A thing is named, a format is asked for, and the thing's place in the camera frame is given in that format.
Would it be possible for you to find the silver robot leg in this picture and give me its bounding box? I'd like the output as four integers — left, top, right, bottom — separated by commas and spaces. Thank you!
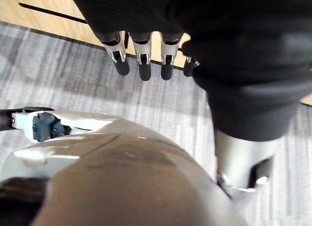
0, 106, 244, 226

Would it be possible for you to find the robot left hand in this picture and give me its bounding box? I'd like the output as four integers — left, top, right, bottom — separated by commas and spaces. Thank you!
67, 0, 312, 200

